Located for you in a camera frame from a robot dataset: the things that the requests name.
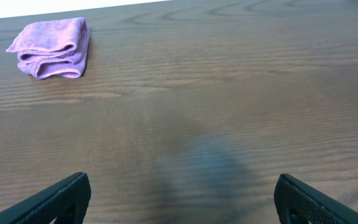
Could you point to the purple microfiber cloth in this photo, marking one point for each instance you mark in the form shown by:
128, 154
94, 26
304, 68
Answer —
52, 48

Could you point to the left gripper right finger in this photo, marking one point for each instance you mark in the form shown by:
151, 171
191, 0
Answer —
299, 203

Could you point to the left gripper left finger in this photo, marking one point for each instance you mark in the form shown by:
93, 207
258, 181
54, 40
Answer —
63, 202

